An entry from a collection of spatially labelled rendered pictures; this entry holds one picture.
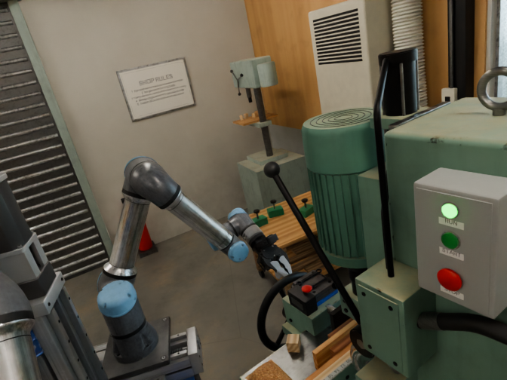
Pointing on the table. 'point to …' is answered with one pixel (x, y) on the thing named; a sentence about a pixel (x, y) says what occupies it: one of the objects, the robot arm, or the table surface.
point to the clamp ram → (336, 316)
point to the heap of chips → (268, 372)
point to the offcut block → (293, 343)
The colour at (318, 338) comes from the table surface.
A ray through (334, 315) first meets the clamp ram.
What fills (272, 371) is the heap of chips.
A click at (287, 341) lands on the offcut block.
